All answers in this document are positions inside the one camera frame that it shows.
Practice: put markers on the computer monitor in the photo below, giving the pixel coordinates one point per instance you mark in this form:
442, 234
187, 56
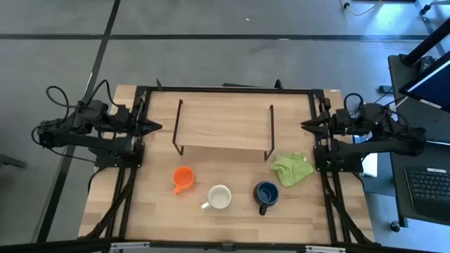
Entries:
434, 86

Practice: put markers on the wooden shelf black metal legs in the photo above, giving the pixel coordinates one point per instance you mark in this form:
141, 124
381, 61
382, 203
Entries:
225, 126

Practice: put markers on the grey power adapter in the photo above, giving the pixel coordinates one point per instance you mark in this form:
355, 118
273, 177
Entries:
385, 89

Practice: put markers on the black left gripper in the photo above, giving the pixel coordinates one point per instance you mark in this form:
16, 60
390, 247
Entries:
135, 126

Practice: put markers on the black front rig rail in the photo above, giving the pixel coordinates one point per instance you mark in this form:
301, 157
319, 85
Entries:
190, 245

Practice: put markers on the black keyboard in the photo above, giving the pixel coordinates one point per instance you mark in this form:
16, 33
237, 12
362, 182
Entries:
429, 186

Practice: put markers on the black metal table frame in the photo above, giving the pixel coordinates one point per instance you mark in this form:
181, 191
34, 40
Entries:
228, 89

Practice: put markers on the white paper sheet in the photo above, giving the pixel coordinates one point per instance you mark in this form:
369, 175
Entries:
371, 165

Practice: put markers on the orange plastic cup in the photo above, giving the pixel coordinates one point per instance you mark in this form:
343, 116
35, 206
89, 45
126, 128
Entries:
183, 176

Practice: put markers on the grey floor stand foot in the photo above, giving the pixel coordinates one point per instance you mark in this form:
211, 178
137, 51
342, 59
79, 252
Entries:
10, 161

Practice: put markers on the green cloth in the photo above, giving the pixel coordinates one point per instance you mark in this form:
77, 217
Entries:
292, 168

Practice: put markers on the black caster wheel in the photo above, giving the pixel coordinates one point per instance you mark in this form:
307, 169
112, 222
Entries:
395, 226

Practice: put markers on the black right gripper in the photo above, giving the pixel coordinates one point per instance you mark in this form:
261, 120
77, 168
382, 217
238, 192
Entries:
339, 123

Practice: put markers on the black diagonal pole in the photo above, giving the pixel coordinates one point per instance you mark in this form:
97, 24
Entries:
427, 44

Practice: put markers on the dark mug blue interior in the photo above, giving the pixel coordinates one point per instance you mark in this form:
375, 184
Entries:
266, 195

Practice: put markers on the teal mug white interior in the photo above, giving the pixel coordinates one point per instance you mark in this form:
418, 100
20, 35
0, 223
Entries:
219, 196

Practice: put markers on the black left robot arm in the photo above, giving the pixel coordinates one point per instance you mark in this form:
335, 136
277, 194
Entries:
88, 142

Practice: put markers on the black desk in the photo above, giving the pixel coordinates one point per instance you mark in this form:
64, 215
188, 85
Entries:
418, 123

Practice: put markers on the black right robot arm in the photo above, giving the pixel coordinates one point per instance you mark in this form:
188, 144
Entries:
379, 145

